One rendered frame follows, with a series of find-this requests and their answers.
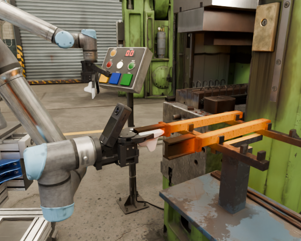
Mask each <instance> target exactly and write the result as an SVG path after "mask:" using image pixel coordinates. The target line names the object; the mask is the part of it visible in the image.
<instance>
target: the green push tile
mask: <svg viewBox="0 0 301 241"><path fill-rule="evenodd" d="M132 77H133V74H123V77H122V80H121V83H120V85H124V86H130V83H131V80H132Z"/></svg>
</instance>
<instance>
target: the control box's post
mask: <svg viewBox="0 0 301 241"><path fill-rule="evenodd" d="M127 106H128V107H130V108H131V110H132V111H131V113H130V115H129V117H128V127H134V113H133V107H134V103H133V93H130V92H127ZM129 176H130V177H132V176H135V164H132V165H129ZM130 177H129V194H130V196H131V204H132V196H133V195H134V197H135V178H134V177H133V178H130Z"/></svg>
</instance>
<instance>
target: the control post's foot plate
mask: <svg viewBox="0 0 301 241"><path fill-rule="evenodd" d="M137 201H145V200H144V199H143V198H142V197H141V196H140V194H138V191H137ZM137 201H136V199H135V197H134V195H133V196H132V204H131V196H130V195H129V196H128V197H123V198H121V197H119V199H117V200H116V202H117V204H118V205H119V207H120V208H121V209H122V211H123V212H124V214H125V215H127V214H130V213H134V212H138V211H140V210H144V209H147V208H149V207H150V206H149V205H148V204H147V203H146V202H137Z"/></svg>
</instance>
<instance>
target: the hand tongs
mask: <svg viewBox="0 0 301 241"><path fill-rule="evenodd" d="M210 175H211V176H212V177H214V178H216V179H217V180H219V181H220V178H221V172H220V171H215V172H212V173H211V174H210ZM247 192H249V193H251V194H253V195H255V196H256V197H258V198H260V199H262V200H263V201H265V202H267V203H269V204H270V205H272V206H274V207H275V208H277V209H279V210H281V211H282V212H284V213H286V214H287V215H289V216H291V217H293V218H294V219H296V220H298V221H299V222H301V218H300V217H299V216H297V215H295V214H293V213H291V212H290V211H288V210H286V209H284V208H283V207H281V206H279V205H277V204H276V203H274V202H272V201H270V200H268V199H267V198H265V197H263V196H261V195H260V194H258V193H256V192H254V191H252V190H250V189H247ZM249 193H247V197H248V198H250V199H252V200H253V201H255V202H257V203H258V204H260V205H261V206H263V207H265V208H266V209H268V210H270V211H271V212H273V213H275V214H276V215H278V216H280V217H281V218H283V219H285V220H286V221H288V222H289V223H291V224H293V225H294V226H296V227H298V228H299V229H301V224H299V223H297V222H295V221H294V220H292V219H290V218H289V217H287V216H285V215H284V214H282V213H280V212H279V211H277V210H275V209H274V208H272V207H270V206H268V205H267V204H265V203H263V202H262V201H260V200H258V199H257V198H255V197H253V196H252V195H250V194H249Z"/></svg>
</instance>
